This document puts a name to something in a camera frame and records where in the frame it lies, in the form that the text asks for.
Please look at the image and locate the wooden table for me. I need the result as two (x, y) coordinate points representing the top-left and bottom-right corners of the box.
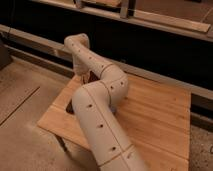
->
(38, 75), (191, 171)

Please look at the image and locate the wooden counter ledge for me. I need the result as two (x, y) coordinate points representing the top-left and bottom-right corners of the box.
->
(31, 0), (213, 42)

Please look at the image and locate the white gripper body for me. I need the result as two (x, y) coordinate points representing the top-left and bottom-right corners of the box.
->
(74, 63), (90, 80)

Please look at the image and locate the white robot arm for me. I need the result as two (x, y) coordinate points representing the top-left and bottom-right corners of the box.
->
(64, 34), (148, 171)

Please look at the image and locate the metal table leg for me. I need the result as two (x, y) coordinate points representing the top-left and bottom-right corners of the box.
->
(55, 135), (67, 152)

